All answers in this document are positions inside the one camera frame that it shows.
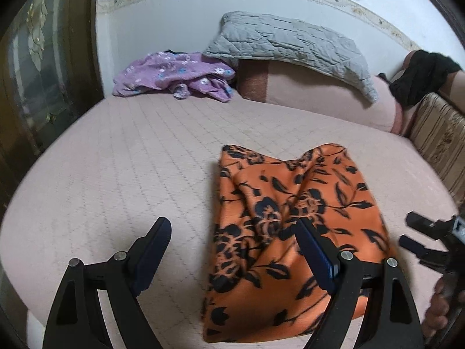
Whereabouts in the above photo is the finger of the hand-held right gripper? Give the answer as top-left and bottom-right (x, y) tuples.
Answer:
(399, 235), (449, 262)
(405, 211), (444, 240)

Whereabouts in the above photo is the striped cushion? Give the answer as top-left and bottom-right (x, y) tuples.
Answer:
(409, 92), (465, 206)

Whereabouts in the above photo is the pink bolster cushion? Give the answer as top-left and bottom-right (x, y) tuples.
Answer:
(236, 58), (409, 136)

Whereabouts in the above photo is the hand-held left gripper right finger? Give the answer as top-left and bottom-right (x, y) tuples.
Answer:
(294, 218), (425, 349)

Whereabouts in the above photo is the dark cloth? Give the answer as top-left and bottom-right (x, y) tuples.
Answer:
(389, 49), (464, 108)

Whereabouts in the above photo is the wooden cabinet with glass door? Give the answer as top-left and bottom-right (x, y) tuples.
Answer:
(0, 0), (106, 211)

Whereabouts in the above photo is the orange floral garment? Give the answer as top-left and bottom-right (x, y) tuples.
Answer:
(201, 144), (400, 344)

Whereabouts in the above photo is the grey quilted pillow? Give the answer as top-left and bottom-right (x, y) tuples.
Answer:
(201, 11), (379, 103)

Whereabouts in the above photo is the person's right hand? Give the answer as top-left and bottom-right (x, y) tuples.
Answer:
(423, 272), (459, 339)

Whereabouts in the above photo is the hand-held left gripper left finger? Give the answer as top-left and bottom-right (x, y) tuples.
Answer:
(42, 217), (172, 349)

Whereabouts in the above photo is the purple floral garment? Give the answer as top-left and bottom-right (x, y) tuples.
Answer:
(112, 51), (237, 103)

